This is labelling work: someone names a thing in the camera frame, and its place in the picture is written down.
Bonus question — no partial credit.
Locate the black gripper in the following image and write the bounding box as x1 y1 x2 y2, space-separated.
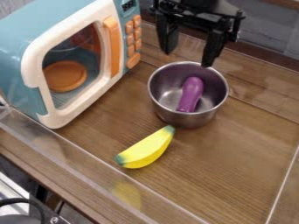
150 0 246 67

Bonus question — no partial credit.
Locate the purple toy eggplant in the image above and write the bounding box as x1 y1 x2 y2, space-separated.
177 77 205 113

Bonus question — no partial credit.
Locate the silver metal pot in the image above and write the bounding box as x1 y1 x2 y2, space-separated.
147 61 230 129

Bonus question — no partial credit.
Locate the blue toy microwave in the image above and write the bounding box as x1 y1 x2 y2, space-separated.
0 0 142 129

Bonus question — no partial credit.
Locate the orange microwave turntable plate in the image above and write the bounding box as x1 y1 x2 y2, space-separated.
43 60 89 93

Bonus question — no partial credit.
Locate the yellow toy banana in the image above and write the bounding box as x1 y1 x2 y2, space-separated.
115 125 175 169

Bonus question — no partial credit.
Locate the clear acrylic barrier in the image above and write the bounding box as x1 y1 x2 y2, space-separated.
0 106 210 224

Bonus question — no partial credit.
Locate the black cable bottom left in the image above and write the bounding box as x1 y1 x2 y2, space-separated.
0 198 45 224

